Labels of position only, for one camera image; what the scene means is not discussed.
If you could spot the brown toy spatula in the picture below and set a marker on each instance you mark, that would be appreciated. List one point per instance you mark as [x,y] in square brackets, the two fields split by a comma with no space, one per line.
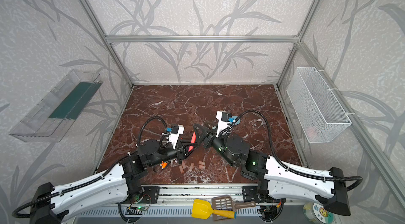
[226,202]

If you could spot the white wire mesh basket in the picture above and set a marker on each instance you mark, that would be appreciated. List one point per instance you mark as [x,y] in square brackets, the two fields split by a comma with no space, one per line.
[318,111]

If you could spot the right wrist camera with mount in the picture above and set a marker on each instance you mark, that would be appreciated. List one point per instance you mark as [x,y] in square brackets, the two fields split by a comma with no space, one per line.
[223,121]

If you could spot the aluminium cage frame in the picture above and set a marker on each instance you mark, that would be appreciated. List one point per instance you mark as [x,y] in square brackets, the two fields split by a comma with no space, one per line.
[392,178]

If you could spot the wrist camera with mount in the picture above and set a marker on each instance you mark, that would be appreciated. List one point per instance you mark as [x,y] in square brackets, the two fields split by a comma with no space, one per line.
[223,121]
[172,134]

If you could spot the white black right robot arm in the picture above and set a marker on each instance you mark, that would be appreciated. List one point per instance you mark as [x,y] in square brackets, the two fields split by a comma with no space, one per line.
[279,180]

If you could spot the pink highlighter pen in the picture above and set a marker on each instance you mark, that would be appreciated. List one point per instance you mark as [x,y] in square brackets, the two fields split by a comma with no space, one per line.
[193,140]

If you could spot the green circuit board with wires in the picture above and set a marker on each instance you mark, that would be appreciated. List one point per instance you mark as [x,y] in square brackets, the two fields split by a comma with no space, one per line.
[133,210]

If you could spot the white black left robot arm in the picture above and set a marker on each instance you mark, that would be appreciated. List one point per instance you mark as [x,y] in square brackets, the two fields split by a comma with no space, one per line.
[119,183]

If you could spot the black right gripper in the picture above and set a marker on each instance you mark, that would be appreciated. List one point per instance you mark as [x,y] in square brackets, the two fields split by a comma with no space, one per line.
[212,140]

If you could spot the clear plastic wall tray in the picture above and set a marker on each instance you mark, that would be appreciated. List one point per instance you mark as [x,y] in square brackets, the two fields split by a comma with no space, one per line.
[52,117]

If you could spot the yellow toy shovel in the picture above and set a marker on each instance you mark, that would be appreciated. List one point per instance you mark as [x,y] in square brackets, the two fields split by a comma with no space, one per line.
[203,210]

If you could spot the orange marker pen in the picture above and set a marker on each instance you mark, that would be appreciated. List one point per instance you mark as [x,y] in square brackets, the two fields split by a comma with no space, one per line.
[163,165]

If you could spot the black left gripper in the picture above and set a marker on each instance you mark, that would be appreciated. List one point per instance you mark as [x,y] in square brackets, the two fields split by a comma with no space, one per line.
[183,151]

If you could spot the light blue toy shovel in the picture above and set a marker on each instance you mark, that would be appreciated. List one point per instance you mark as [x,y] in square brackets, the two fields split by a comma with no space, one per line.
[234,120]

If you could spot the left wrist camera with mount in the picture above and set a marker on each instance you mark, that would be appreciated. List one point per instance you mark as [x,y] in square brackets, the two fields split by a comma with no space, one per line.
[172,134]

